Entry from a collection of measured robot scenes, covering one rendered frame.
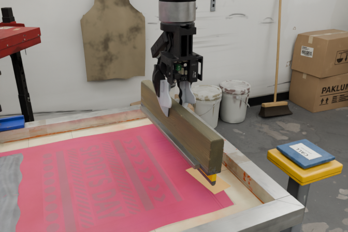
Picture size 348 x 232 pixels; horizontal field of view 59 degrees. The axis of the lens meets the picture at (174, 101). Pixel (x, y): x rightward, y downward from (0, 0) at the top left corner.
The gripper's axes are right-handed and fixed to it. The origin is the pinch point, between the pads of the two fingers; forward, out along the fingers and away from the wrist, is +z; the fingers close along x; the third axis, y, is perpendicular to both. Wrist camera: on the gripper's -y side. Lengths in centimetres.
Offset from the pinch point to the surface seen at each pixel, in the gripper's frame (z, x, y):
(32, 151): 13.8, -32.7, -17.7
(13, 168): 13.0, -36.8, -9.9
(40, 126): 10.5, -30.3, -25.5
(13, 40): 1, -40, -112
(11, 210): 13.5, -36.5, 4.9
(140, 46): 28, 51, -194
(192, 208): 13.9, -3.5, 17.8
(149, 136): 13.8, -1.7, -13.4
